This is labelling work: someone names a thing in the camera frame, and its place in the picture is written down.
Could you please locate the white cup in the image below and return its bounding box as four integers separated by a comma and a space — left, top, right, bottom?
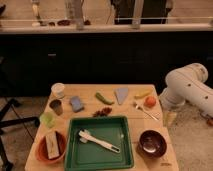
51, 83, 65, 98

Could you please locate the yellow banana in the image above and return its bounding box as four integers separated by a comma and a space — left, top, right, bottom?
134, 90, 152, 99

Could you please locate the orange bowl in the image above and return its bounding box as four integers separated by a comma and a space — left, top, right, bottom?
35, 131, 66, 164

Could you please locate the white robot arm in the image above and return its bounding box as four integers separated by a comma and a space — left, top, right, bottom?
159, 63, 213, 118

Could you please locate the blue sponge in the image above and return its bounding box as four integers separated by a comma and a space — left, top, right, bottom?
70, 96, 84, 112

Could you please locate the dark brown bowl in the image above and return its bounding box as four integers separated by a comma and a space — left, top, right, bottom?
139, 130, 167, 158

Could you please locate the white block in bowl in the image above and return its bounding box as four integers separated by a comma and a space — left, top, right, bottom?
45, 131, 60, 159

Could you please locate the light green cup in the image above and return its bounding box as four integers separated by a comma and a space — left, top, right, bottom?
39, 112, 55, 128

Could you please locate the green pepper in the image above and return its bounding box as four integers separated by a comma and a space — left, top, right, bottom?
95, 92, 114, 105

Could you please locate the green plastic tray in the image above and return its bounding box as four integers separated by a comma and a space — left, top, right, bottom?
64, 116, 134, 171

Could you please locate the black office chair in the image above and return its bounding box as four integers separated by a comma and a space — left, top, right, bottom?
0, 56, 41, 171

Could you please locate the grey towel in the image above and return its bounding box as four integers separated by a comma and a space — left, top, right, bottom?
115, 87, 129, 105

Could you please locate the orange fruit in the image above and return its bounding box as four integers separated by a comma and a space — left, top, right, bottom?
144, 96, 156, 108

